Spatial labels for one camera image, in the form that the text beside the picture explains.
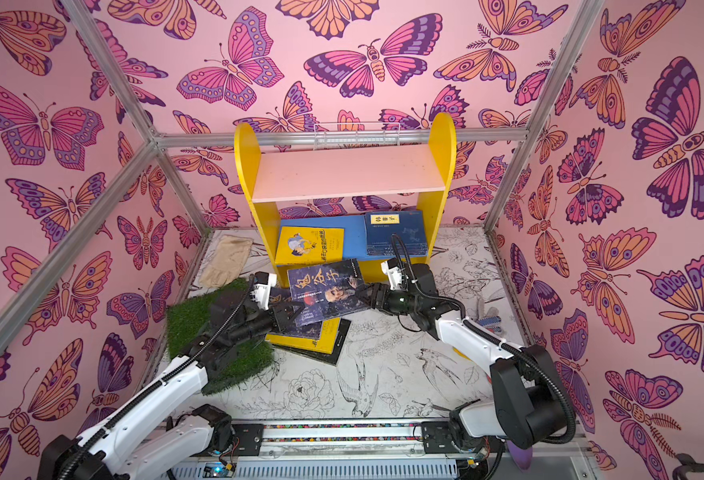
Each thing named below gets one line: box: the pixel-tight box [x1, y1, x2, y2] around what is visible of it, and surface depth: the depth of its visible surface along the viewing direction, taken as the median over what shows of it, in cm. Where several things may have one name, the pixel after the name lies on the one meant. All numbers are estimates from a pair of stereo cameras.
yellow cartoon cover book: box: [275, 226, 345, 265], surface depth 97 cm
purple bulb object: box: [506, 440, 533, 473], surface depth 72 cm
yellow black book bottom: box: [265, 317, 352, 365], surface depth 89 cm
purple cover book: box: [287, 258, 370, 327], surface depth 80 cm
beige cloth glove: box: [199, 234, 253, 287], surface depth 114 cm
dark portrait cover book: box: [269, 287, 292, 305], surface depth 72 cm
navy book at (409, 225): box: [365, 210, 428, 256], surface depth 96 cm
